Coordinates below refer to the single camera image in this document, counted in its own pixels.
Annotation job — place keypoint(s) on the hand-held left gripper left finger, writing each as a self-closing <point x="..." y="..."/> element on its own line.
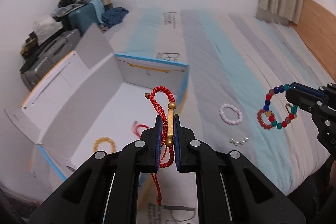
<point x="159" y="145"/>

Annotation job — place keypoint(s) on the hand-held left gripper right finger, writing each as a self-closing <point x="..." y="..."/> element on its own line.
<point x="177" y="145"/>

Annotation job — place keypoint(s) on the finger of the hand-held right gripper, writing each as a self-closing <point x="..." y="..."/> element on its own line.
<point x="307" y="89"/>
<point x="302" y="100"/>

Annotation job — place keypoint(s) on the white cardboard box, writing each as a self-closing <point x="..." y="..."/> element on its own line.
<point x="86" y="87"/>

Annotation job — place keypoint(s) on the small pearl beads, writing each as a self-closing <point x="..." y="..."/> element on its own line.
<point x="238" y="142"/>

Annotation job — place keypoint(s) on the striped bed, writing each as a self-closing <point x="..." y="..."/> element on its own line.
<point x="223" y="61"/>

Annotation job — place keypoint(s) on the dark blue clothes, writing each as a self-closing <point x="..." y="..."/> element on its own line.
<point x="114" y="16"/>

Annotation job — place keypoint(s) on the grey suitcase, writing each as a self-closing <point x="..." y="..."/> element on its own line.
<point x="50" y="56"/>

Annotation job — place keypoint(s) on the light blue towel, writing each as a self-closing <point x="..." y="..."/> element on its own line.
<point x="97" y="10"/>

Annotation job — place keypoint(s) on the teal suitcase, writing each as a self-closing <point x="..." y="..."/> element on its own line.
<point x="81" y="16"/>

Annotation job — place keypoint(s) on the white bag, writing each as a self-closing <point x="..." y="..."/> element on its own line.
<point x="46" y="26"/>

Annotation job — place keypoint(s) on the pile of dark clothes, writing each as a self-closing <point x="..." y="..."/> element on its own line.
<point x="72" y="1"/>

